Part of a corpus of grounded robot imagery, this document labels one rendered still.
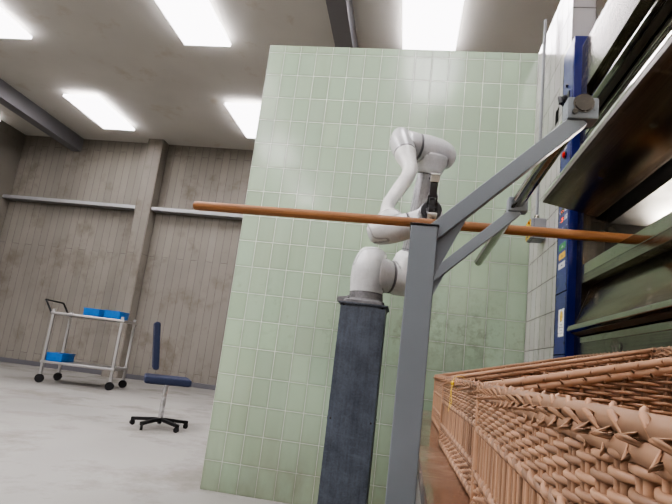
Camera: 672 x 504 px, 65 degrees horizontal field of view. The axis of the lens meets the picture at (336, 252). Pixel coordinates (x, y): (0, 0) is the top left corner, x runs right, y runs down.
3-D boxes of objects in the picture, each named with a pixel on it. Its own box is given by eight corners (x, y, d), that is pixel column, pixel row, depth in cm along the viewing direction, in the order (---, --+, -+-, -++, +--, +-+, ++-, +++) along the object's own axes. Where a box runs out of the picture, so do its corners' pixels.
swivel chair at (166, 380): (193, 427, 479) (210, 329, 497) (178, 435, 431) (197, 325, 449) (137, 420, 480) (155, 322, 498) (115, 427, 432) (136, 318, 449)
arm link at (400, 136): (400, 138, 234) (427, 145, 238) (392, 117, 247) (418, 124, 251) (388, 162, 242) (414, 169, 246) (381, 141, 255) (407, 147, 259)
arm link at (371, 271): (343, 292, 250) (349, 247, 255) (379, 298, 256) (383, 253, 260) (356, 289, 235) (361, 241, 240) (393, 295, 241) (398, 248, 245)
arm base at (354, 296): (339, 305, 255) (340, 293, 256) (385, 310, 252) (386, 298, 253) (334, 300, 237) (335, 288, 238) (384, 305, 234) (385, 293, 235)
